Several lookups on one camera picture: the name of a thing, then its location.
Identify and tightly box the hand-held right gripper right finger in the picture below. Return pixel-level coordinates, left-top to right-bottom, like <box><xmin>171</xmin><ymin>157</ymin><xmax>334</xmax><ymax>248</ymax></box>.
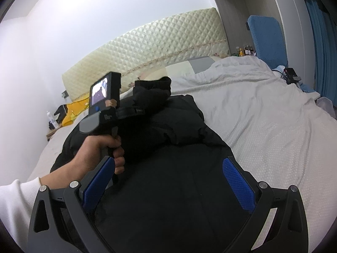
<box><xmin>222</xmin><ymin>156</ymin><xmax>309</xmax><ymax>253</ymax></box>

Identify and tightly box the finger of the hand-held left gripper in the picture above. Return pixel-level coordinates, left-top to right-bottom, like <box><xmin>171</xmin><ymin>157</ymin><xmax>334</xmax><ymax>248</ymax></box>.
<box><xmin>116</xmin><ymin>106</ymin><xmax>148</xmax><ymax>120</ymax></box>

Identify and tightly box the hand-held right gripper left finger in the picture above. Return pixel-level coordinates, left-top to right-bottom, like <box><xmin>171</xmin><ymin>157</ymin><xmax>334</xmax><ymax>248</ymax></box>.
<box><xmin>28</xmin><ymin>156</ymin><xmax>116</xmax><ymax>253</ymax></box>

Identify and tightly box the black puffer jacket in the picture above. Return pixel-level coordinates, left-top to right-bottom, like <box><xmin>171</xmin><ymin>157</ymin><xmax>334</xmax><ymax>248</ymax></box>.
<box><xmin>50</xmin><ymin>76</ymin><xmax>254</xmax><ymax>253</ymax></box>

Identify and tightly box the person's left forearm white sleeve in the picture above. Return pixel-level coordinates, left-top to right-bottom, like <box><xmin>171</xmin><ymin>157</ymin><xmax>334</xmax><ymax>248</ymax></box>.
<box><xmin>0</xmin><ymin>159</ymin><xmax>81</xmax><ymax>245</ymax></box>

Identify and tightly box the person's left hand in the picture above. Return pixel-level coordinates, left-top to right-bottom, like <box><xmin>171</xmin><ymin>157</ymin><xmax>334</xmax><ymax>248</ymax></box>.
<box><xmin>71</xmin><ymin>134</ymin><xmax>126</xmax><ymax>183</ymax></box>

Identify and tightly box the yellow cloth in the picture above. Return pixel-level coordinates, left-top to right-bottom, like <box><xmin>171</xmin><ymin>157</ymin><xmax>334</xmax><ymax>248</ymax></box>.
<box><xmin>62</xmin><ymin>96</ymin><xmax>90</xmax><ymax>127</ymax></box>

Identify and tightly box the black bag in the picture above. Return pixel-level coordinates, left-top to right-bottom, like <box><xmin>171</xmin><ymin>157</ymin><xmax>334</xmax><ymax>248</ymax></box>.
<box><xmin>54</xmin><ymin>105</ymin><xmax>68</xmax><ymax>123</ymax></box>

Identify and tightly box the white plastic bottle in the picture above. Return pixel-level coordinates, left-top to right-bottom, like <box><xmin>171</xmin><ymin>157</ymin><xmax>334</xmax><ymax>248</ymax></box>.
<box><xmin>47</xmin><ymin>111</ymin><xmax>59</xmax><ymax>129</ymax></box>

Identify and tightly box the white bed blanket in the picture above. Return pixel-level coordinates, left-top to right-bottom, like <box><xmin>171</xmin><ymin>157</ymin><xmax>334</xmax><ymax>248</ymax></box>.
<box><xmin>28</xmin><ymin>55</ymin><xmax>337</xmax><ymax>253</ymax></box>

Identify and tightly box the wooden nightstand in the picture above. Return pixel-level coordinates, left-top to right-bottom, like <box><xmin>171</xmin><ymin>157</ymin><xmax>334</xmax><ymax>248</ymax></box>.
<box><xmin>46</xmin><ymin>126</ymin><xmax>64</xmax><ymax>141</ymax></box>

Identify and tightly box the cream quilted headboard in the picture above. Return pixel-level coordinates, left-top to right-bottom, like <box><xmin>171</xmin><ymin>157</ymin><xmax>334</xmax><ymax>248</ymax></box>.
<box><xmin>62</xmin><ymin>7</ymin><xmax>229</xmax><ymax>103</ymax></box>

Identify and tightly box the grey white patchwork pillow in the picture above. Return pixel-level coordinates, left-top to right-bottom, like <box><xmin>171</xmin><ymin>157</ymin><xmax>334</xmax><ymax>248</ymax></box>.
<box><xmin>142</xmin><ymin>56</ymin><xmax>219</xmax><ymax>85</ymax></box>

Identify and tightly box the pale crumpled cloth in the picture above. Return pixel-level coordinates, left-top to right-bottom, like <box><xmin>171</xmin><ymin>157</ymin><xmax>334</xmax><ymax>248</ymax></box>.
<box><xmin>315</xmin><ymin>97</ymin><xmax>337</xmax><ymax>120</ymax></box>

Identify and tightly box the light blue cloth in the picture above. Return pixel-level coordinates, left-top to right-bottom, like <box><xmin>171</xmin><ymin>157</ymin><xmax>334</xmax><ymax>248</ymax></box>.
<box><xmin>300</xmin><ymin>83</ymin><xmax>321</xmax><ymax>93</ymax></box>

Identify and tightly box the black device with red light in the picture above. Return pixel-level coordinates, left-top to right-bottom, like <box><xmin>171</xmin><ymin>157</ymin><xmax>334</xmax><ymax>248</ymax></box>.
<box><xmin>283</xmin><ymin>68</ymin><xmax>302</xmax><ymax>85</ymax></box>

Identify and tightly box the blue curtain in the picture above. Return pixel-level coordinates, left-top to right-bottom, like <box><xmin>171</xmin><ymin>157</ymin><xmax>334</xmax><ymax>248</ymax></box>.
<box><xmin>305</xmin><ymin>0</ymin><xmax>337</xmax><ymax>98</ymax></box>

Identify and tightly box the white wardrobe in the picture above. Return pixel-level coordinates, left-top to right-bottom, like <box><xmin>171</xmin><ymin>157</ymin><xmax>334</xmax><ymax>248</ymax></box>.
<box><xmin>211</xmin><ymin>0</ymin><xmax>317</xmax><ymax>90</ymax></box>

